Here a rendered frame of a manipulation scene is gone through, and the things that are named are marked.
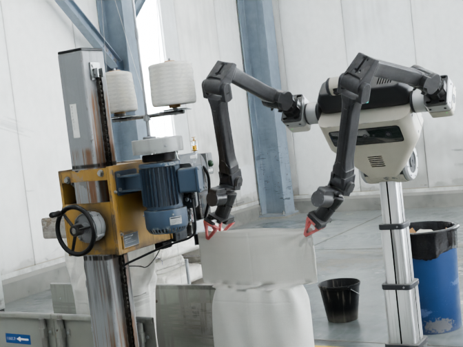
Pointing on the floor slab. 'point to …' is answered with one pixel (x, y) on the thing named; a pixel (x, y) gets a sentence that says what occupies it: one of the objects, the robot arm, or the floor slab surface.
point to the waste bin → (437, 275)
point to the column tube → (95, 195)
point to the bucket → (340, 299)
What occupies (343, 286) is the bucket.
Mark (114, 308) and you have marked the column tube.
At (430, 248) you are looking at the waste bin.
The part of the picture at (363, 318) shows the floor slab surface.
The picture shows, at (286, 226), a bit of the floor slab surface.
